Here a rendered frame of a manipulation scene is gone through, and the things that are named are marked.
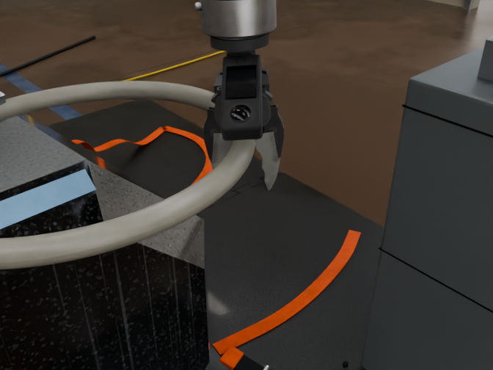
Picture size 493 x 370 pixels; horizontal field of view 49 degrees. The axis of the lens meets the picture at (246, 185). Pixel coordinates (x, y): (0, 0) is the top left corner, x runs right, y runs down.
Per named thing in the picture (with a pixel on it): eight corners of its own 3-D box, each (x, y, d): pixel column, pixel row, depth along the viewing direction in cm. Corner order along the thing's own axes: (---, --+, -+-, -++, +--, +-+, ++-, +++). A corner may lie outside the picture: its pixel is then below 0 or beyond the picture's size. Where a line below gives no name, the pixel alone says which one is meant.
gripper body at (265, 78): (272, 109, 76) (270, 22, 70) (273, 135, 68) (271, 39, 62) (218, 111, 76) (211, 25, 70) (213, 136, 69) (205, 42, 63)
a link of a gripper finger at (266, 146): (287, 169, 78) (271, 111, 74) (289, 189, 73) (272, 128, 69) (266, 174, 79) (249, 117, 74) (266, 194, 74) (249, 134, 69)
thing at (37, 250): (-214, 203, 67) (-225, 182, 65) (82, 81, 102) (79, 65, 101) (53, 345, 43) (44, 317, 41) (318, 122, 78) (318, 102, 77)
